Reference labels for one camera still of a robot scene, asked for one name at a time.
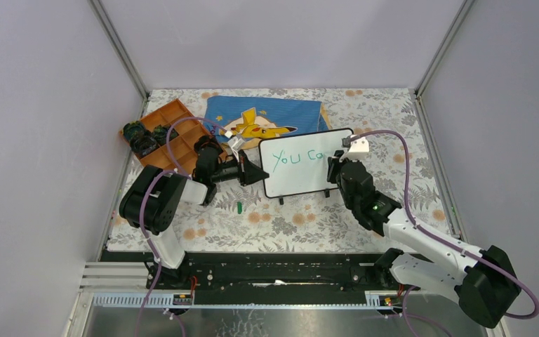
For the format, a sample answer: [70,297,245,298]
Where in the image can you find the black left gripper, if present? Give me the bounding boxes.
[210,150,269,186]

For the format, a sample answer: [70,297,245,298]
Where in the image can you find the white whiteboard black frame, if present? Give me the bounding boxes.
[258,128,353,199]

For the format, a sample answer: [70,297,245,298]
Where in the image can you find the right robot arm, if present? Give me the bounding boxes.
[327,150,521,329]

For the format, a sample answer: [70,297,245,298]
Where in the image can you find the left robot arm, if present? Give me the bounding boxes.
[119,144,270,289]

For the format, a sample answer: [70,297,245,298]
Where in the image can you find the floral patterned tablecloth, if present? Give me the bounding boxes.
[109,88,454,254]

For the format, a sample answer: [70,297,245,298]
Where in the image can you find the dark rolled fabric orange pattern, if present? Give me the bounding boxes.
[193,135,224,154]

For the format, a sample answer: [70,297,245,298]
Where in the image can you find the blue Pikachu cloth bag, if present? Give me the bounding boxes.
[204,95,331,150]

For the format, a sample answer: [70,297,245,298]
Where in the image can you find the wooden compartment tray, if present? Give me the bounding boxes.
[119,99,211,174]

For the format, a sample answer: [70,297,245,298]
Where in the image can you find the dark green rolled fabric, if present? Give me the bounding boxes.
[152,125,179,146]

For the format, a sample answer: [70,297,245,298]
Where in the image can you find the dark rolled fabric front left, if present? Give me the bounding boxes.
[129,134,159,159]

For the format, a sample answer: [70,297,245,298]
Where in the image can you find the dark rolled fabric back left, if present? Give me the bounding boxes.
[121,120,147,143]

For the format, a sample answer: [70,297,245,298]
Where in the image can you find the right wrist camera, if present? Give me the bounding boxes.
[340,136,370,161]

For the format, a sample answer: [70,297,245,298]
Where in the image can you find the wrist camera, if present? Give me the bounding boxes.
[224,131,246,158]
[340,136,370,161]

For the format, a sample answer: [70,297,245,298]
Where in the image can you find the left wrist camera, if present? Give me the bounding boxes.
[224,131,246,158]

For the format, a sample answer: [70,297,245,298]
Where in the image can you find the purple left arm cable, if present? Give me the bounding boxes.
[132,117,229,337]

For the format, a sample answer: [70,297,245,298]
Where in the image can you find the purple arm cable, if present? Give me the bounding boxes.
[350,129,539,320]
[132,117,229,337]

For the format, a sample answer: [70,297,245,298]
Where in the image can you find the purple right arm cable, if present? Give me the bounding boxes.
[350,129,539,320]

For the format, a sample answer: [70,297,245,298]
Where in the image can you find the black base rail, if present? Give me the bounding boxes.
[146,251,408,307]

